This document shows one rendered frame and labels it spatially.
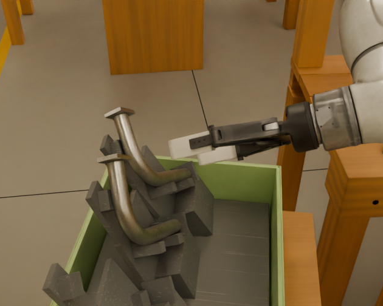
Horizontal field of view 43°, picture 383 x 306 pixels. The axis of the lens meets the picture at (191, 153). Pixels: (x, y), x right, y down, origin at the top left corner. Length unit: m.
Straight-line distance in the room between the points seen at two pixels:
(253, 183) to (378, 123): 0.55
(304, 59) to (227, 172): 0.70
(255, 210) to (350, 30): 0.56
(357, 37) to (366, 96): 0.12
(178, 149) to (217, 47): 3.16
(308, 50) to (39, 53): 2.59
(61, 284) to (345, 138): 0.46
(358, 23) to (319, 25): 0.91
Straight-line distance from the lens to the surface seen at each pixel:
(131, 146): 0.96
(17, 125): 3.14
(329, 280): 1.60
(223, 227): 1.18
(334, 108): 0.72
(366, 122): 0.72
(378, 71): 0.74
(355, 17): 0.83
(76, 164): 2.74
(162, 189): 1.04
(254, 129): 0.70
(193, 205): 1.11
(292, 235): 1.26
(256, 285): 1.08
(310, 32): 1.72
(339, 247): 1.49
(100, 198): 0.85
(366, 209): 1.39
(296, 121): 0.73
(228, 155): 0.85
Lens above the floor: 1.71
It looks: 39 degrees down
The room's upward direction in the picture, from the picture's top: straight up
